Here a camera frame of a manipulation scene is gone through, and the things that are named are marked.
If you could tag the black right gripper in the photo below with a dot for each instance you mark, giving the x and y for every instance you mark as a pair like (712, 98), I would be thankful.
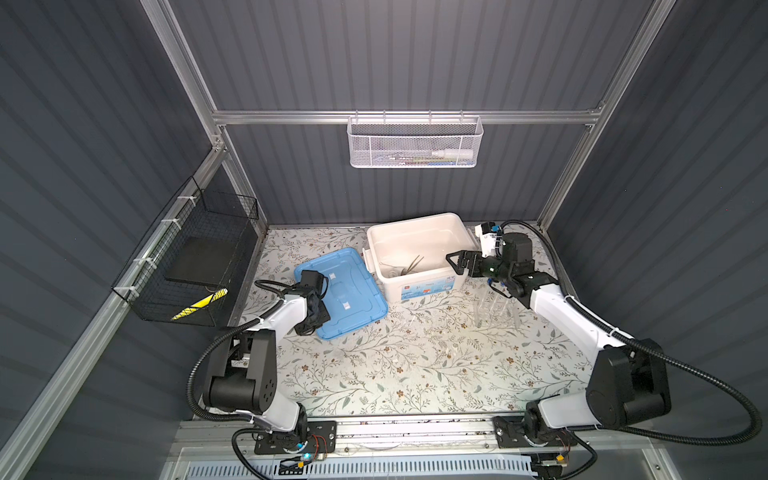
(474, 257)

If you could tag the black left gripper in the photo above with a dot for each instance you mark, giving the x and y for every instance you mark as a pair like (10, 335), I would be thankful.
(322, 316)

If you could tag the clear test tube rack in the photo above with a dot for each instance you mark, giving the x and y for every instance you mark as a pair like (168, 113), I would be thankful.
(493, 310)

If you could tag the blue plastic bin lid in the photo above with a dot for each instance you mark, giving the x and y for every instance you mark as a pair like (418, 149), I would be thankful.
(353, 299)

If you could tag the metal tweezers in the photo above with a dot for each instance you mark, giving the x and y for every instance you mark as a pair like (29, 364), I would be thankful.
(411, 266)

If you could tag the white plastic storage bin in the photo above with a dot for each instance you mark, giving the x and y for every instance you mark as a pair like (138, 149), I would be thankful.
(408, 257)

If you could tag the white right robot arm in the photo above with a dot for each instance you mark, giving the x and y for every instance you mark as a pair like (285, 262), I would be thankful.
(627, 385)

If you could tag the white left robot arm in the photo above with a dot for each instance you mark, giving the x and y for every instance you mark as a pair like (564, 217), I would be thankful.
(236, 378)

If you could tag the black pad in basket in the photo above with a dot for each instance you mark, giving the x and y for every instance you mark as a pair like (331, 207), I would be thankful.
(201, 261)

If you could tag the white bottle in basket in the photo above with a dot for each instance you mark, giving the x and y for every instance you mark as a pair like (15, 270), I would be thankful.
(454, 155)

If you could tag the black wire mesh basket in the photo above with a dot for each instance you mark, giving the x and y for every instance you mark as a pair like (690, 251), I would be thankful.
(213, 212)

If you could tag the white wire mesh basket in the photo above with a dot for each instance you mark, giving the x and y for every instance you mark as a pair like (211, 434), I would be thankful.
(406, 142)

